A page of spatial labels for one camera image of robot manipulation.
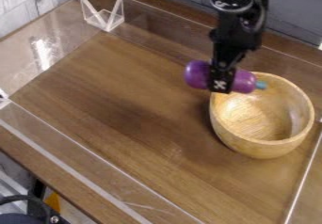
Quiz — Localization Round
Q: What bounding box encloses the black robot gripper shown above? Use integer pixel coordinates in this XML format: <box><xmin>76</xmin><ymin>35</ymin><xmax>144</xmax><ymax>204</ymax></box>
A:
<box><xmin>207</xmin><ymin>0</ymin><xmax>268</xmax><ymax>94</ymax></box>

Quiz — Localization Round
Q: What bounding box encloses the purple toy eggplant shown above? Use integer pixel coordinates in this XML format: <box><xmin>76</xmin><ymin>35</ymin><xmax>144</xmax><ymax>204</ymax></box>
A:
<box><xmin>183</xmin><ymin>60</ymin><xmax>268</xmax><ymax>94</ymax></box>

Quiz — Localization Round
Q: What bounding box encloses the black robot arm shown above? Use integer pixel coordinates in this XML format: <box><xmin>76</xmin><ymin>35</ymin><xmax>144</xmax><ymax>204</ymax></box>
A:
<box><xmin>207</xmin><ymin>0</ymin><xmax>268</xmax><ymax>94</ymax></box>

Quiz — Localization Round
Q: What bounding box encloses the brown wooden bowl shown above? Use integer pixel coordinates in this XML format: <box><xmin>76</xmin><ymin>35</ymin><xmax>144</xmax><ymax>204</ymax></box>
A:
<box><xmin>208</xmin><ymin>72</ymin><xmax>315</xmax><ymax>159</ymax></box>

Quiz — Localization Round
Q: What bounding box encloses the clear acrylic tray wall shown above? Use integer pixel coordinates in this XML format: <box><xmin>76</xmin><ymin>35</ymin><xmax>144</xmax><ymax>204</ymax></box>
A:
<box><xmin>0</xmin><ymin>0</ymin><xmax>322</xmax><ymax>224</ymax></box>

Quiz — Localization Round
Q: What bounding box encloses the clear acrylic corner bracket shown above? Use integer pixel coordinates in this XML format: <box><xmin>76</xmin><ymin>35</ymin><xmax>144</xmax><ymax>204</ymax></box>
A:
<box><xmin>78</xmin><ymin>0</ymin><xmax>124</xmax><ymax>32</ymax></box>

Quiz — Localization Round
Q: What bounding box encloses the black clamp with cable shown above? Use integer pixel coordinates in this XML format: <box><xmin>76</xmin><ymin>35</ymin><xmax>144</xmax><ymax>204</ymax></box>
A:
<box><xmin>0</xmin><ymin>175</ymin><xmax>72</xmax><ymax>224</ymax></box>

